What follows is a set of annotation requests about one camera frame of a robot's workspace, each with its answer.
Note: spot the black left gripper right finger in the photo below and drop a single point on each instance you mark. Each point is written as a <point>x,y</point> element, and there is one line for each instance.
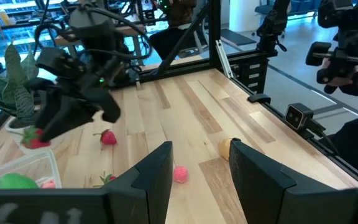
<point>259,186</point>

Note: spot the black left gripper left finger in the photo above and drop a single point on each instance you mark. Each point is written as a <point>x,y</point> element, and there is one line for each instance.
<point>141,186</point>

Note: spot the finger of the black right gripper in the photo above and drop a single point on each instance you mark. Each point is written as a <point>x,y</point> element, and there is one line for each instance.
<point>64,115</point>
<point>109,109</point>

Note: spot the red toy strawberry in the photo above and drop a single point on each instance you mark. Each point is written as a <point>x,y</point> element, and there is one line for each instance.
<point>108,137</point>
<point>106,179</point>
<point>34,141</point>

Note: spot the tan toy potato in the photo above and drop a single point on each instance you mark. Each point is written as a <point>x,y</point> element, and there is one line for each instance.
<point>224,148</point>

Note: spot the green ribbed toy vegetable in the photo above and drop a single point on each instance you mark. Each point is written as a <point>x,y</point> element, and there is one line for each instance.
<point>17,182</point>

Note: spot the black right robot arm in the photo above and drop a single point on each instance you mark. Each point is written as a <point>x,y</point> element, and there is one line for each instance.
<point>92,25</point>

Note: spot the clear plastic tupperware container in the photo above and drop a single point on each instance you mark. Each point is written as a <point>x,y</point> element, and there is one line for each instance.
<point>20,165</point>

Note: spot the green snake plant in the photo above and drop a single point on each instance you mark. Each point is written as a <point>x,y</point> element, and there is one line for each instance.
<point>11,87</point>

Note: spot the person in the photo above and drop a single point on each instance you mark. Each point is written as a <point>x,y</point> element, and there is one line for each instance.
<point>356,146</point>
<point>179,12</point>

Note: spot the black drawer cabinet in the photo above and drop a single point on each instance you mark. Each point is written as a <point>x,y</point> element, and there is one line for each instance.
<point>250,74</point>

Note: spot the person's hand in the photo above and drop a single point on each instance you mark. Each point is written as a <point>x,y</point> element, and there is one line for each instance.
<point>340,81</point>

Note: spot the black floor mat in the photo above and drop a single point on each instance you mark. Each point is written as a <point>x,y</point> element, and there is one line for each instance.
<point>236,37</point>

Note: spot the black table-level camera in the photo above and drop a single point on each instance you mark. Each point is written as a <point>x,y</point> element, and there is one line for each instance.
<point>298,115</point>

